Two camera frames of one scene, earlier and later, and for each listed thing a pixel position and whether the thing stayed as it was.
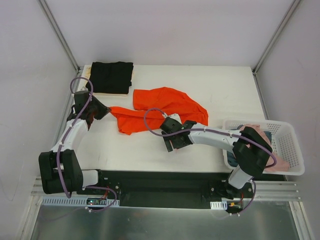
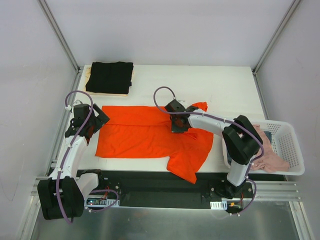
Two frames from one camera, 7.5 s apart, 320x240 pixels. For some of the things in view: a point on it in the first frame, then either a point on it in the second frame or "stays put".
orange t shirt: x=154 y=103 to x=141 y=131
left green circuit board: x=96 y=201 stays put
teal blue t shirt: x=231 y=158 stays put
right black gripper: x=169 y=144 to x=176 y=122
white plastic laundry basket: x=284 y=142 stays put
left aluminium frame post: x=67 y=48 stays put
